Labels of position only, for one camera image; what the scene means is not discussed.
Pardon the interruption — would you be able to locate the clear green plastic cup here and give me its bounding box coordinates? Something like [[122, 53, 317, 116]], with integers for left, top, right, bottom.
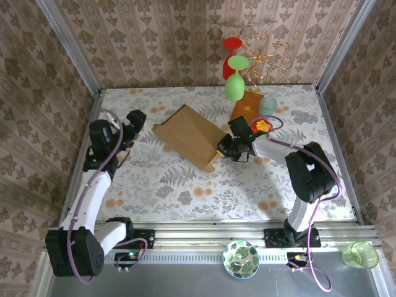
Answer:
[[341, 241, 379, 269]]

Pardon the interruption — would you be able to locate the aluminium side rail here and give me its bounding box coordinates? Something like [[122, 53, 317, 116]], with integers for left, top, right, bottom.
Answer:
[[58, 88, 105, 226], [314, 85, 366, 225]]

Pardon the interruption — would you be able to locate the grey metal shelf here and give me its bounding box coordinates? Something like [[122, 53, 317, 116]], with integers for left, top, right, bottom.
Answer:
[[29, 250, 396, 297]]

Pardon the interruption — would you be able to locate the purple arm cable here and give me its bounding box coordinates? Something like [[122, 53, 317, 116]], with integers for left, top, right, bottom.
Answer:
[[247, 116, 343, 293], [66, 108, 147, 284]]

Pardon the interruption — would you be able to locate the pale blue plastic tumbler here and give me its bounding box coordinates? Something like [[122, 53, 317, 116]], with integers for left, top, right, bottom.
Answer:
[[259, 95, 278, 117]]

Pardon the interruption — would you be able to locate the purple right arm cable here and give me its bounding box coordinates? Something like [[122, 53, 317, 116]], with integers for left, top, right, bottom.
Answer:
[[247, 116, 343, 293]]

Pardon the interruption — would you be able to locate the floral table cloth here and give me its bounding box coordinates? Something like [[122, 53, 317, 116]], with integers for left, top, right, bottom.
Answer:
[[63, 85, 356, 222]]

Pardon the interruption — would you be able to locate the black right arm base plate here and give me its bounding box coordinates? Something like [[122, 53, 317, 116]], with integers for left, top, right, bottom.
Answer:
[[264, 227, 322, 249]]

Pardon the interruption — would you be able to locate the red snack packet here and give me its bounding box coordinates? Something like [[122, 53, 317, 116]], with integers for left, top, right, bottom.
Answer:
[[252, 116, 273, 136]]

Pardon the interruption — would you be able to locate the gold wire glass rack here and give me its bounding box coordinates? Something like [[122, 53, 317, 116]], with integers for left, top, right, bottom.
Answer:
[[239, 32, 293, 93]]

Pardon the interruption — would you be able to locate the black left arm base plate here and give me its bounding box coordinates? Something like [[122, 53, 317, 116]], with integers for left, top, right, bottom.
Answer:
[[100, 228, 155, 250]]

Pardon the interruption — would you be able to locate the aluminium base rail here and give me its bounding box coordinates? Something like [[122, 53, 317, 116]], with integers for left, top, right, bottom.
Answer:
[[43, 225, 380, 250]]

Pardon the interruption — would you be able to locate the aluminium frame post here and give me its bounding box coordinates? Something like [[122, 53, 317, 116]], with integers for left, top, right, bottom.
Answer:
[[35, 0, 101, 92], [316, 0, 377, 90]]

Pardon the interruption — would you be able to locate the brown cardboard paper box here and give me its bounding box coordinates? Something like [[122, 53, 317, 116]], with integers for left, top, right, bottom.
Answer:
[[153, 104, 228, 173]]

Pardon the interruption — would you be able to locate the leaf pattern bowl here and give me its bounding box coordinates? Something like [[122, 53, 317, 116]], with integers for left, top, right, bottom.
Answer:
[[222, 239, 260, 280]]

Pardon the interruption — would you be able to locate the black connector board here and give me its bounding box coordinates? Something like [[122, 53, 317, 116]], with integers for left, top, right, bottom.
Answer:
[[286, 252, 313, 264], [114, 252, 140, 264]]

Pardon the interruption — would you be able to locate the brown flat card folder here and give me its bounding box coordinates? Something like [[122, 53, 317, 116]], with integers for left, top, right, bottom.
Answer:
[[230, 91, 265, 123]]

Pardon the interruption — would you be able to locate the green plastic wine glass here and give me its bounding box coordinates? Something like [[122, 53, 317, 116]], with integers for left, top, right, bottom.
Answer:
[[223, 56, 249, 101]]

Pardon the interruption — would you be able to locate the red plastic wine glass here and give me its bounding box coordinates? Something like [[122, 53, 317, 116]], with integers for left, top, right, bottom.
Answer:
[[222, 37, 243, 80]]

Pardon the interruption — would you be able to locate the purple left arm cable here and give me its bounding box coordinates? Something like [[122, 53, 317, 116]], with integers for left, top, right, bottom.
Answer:
[[66, 108, 147, 284]]

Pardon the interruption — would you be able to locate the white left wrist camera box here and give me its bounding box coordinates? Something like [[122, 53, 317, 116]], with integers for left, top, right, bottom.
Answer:
[[105, 111, 122, 130]]

